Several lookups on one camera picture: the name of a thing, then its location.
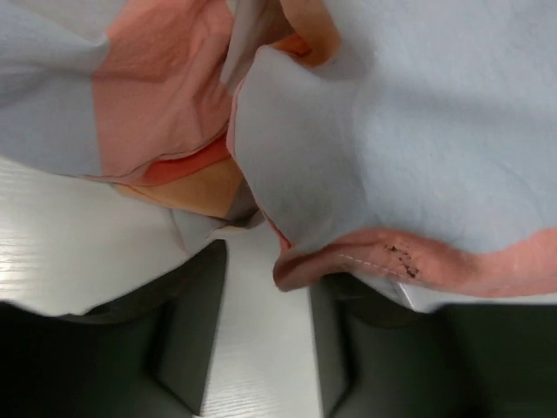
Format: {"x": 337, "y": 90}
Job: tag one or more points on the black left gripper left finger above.
{"x": 144, "y": 354}

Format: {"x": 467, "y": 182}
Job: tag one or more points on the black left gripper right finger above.
{"x": 376, "y": 358}

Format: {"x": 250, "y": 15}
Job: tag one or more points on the white pillow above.
{"x": 416, "y": 299}

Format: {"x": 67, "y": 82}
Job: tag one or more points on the orange grey checked pillowcase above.
{"x": 407, "y": 140}

